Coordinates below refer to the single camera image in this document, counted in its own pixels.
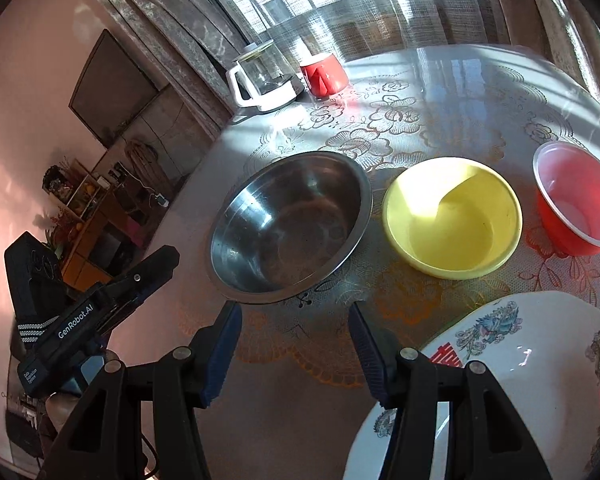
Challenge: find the red plastic bowl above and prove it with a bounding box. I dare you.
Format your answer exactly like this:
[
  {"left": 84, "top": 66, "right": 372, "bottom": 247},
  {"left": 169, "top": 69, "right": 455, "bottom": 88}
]
[{"left": 532, "top": 141, "right": 600, "bottom": 257}]

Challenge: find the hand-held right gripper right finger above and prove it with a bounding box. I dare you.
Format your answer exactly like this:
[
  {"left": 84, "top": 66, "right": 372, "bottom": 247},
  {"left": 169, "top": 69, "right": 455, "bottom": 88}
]
[{"left": 349, "top": 301, "right": 553, "bottom": 480}]

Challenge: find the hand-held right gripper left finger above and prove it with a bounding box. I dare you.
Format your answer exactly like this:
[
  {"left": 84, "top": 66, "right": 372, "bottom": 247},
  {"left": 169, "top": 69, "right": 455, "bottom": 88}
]
[{"left": 37, "top": 301, "right": 243, "bottom": 480}]

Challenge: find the yellow plastic bowl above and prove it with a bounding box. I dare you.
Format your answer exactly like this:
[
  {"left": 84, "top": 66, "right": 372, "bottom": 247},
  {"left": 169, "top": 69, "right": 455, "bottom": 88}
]
[{"left": 382, "top": 156, "right": 523, "bottom": 280}]

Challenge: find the sheer white curtain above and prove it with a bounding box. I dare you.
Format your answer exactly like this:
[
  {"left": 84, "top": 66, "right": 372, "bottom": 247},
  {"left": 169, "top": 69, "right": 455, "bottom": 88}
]
[{"left": 180, "top": 0, "right": 531, "bottom": 76}]

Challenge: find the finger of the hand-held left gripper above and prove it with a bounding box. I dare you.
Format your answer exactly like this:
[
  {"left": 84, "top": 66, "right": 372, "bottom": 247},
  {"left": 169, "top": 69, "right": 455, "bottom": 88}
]
[{"left": 95, "top": 245, "right": 181, "bottom": 333}]

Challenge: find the coiled wicker ornament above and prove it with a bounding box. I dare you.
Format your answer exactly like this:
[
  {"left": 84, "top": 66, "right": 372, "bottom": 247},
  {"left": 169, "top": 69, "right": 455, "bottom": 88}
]
[{"left": 125, "top": 141, "right": 159, "bottom": 182}]

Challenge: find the dark wall-mounted television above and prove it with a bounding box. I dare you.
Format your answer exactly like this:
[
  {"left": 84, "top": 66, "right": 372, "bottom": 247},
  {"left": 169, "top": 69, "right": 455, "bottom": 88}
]
[{"left": 69, "top": 29, "right": 160, "bottom": 148}]

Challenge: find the wooden shelf cabinet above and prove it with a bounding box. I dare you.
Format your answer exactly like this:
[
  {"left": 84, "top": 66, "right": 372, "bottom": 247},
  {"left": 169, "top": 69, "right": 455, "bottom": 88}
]
[{"left": 42, "top": 160, "right": 181, "bottom": 291}]

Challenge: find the large white printed plate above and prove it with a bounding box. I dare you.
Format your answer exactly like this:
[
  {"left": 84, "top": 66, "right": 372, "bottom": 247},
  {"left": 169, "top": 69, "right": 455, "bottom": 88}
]
[{"left": 342, "top": 290, "right": 600, "bottom": 480}]

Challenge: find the white glass electric kettle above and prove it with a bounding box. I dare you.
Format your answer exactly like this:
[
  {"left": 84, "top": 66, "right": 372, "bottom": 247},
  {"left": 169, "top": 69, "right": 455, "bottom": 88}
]
[{"left": 226, "top": 40, "right": 306, "bottom": 113}]

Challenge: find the red mug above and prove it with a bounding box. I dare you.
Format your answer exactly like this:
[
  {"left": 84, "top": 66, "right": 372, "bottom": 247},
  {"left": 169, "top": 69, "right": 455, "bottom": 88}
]
[{"left": 299, "top": 52, "right": 348, "bottom": 100}]

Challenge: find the stainless steel bowl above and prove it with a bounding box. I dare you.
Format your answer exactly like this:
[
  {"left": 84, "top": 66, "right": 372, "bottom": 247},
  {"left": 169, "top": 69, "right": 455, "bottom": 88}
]
[{"left": 205, "top": 151, "right": 373, "bottom": 306}]

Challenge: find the grey velvet curtain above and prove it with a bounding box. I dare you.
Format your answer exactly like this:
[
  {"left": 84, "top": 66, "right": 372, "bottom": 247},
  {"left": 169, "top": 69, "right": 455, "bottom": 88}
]
[
  {"left": 485, "top": 0, "right": 600, "bottom": 111},
  {"left": 65, "top": 0, "right": 261, "bottom": 131}
]

